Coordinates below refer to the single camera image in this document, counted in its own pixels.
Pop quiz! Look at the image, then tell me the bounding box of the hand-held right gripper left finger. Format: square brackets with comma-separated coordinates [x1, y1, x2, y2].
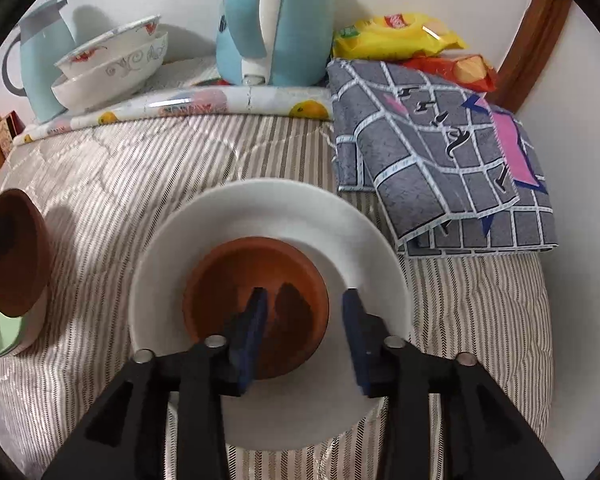
[42, 287, 270, 480]

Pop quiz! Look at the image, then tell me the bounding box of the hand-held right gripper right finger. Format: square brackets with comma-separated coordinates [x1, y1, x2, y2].
[341, 287, 566, 480]

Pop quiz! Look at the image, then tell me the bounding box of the small brown bowl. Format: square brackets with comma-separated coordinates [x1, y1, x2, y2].
[182, 236, 330, 381]
[0, 188, 52, 318]

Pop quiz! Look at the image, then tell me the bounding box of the striped quilt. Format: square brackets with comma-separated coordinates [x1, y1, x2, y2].
[0, 110, 553, 480]

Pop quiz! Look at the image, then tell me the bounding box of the light blue thermos jug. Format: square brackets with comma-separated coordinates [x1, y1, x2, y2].
[1, 0, 77, 123]

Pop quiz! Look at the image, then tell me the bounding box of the grey checked cloth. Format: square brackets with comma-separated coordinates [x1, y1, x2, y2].
[326, 58, 561, 258]

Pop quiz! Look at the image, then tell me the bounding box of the large white patterned bowl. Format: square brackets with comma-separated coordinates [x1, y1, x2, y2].
[51, 30, 169, 112]

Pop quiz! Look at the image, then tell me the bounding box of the fish patterned bowl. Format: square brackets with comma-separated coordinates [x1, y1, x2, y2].
[54, 15, 162, 77]

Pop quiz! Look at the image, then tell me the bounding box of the rolled fruit print mat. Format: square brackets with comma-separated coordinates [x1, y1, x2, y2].
[14, 85, 333, 147]

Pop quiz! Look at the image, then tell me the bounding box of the red snack bag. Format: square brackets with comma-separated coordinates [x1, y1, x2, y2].
[405, 53, 498, 93]

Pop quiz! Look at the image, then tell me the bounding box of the yellow snack bag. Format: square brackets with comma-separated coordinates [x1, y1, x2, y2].
[332, 13, 467, 61]

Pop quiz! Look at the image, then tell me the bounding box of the light blue electric kettle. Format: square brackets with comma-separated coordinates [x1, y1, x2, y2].
[215, 0, 336, 88]

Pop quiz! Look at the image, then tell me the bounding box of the brown wooden door frame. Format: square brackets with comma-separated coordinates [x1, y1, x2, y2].
[497, 0, 573, 113]

